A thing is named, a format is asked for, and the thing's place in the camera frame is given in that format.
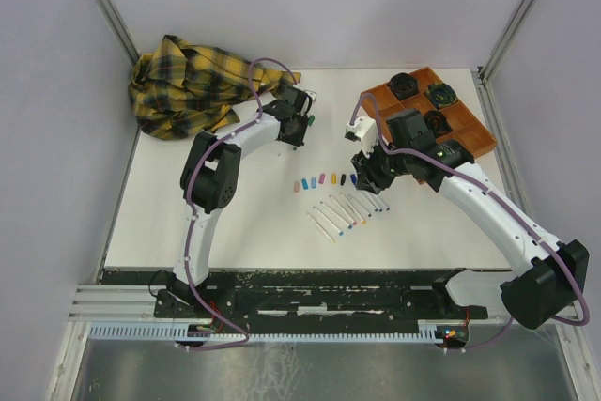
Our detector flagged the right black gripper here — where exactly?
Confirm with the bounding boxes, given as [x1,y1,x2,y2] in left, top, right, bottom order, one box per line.
[350,134,411,195]

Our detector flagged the yellow marker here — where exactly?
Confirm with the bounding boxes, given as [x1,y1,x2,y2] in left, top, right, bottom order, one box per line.
[339,193,366,224]

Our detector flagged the pink cap marker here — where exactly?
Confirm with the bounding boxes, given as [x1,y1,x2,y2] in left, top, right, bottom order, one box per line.
[306,213,336,244]

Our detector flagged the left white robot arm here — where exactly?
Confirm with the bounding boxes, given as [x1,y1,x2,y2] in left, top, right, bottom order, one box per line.
[166,86,316,316]

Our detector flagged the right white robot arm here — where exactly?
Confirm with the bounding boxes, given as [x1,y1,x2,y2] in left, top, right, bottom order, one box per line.
[346,109,590,330]

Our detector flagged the dark floral rolled sock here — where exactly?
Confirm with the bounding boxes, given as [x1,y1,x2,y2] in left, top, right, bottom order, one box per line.
[424,110,453,138]

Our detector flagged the orange compartment tray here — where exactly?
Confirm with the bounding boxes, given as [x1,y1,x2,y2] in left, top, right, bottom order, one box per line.
[359,66,498,186]

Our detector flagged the green blue rolled sock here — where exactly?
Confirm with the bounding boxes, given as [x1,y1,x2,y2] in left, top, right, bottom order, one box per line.
[424,83,457,110]

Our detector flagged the yellow plaid shirt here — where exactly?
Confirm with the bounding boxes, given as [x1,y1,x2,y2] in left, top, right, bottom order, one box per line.
[128,35,301,141]

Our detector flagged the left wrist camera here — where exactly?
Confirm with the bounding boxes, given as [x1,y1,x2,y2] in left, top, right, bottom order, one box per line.
[301,89,317,110]

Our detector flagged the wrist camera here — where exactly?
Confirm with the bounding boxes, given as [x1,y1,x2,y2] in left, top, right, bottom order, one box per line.
[301,89,317,110]
[345,116,379,158]

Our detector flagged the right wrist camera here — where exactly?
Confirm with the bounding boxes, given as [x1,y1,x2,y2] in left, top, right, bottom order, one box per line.
[345,116,379,158]

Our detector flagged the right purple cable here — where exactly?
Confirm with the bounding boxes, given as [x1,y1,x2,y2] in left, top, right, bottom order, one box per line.
[349,93,592,353]

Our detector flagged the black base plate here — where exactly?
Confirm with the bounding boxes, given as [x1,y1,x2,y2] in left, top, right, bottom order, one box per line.
[148,270,488,335]

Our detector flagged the white slotted cable duct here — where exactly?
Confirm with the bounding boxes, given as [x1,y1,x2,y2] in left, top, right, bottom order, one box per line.
[87,319,445,340]

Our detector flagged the right aluminium frame post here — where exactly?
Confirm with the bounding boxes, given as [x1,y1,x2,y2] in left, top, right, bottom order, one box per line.
[479,0,537,85]

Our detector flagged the aluminium frame post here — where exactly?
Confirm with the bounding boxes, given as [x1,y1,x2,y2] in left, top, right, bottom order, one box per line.
[479,0,537,85]
[95,0,140,66]

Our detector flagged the left aluminium frame post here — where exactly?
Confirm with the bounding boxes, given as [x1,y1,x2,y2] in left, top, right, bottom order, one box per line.
[95,0,140,66]

